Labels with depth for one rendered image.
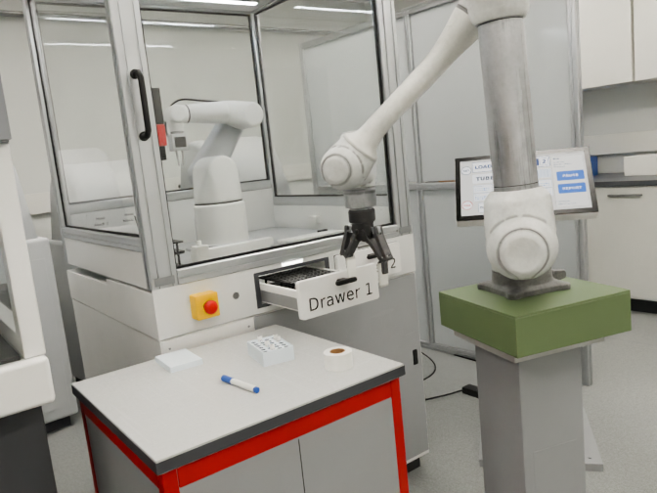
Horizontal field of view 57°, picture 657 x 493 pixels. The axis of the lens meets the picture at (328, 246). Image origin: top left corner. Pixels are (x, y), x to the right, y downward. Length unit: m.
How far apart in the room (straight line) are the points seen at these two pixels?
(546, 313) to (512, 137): 0.42
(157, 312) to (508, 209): 0.98
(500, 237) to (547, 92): 1.89
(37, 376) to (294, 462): 0.58
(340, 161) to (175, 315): 0.68
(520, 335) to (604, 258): 3.14
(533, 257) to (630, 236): 3.12
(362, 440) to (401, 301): 0.92
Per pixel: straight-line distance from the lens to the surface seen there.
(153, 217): 1.74
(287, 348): 1.57
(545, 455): 1.78
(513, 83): 1.43
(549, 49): 3.21
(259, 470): 1.32
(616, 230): 4.52
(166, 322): 1.79
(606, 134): 5.26
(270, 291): 1.86
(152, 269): 1.75
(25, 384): 1.45
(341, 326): 2.12
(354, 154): 1.47
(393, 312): 2.27
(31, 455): 1.58
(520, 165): 1.43
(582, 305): 1.58
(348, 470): 1.47
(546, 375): 1.70
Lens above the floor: 1.27
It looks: 9 degrees down
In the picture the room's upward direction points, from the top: 6 degrees counter-clockwise
